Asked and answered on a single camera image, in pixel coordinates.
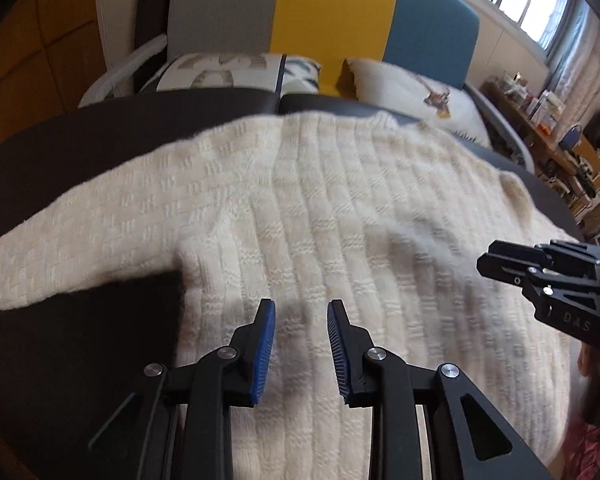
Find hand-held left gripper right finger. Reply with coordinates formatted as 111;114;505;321
327;299;553;480

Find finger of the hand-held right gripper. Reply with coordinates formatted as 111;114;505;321
487;240;553;267
476;253;600;293

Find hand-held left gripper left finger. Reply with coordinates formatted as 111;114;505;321
87;298;277;480

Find cream knit sweater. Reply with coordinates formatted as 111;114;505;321
0;110;588;480

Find pink patterned clothing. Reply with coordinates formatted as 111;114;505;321
565;345;600;480

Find cluttered wooden shelf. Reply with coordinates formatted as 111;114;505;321
480;72;600;211

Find white deer print pillow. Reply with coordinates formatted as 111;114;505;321
345;57;491;148

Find light grey curtain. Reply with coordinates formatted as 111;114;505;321
545;0;600;106

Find geometric print pillow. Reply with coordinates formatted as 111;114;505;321
152;52;323;96

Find grey yellow blue sofa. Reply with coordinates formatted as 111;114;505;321
77;0;536;171

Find black upright stand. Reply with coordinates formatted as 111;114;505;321
132;0;181;93

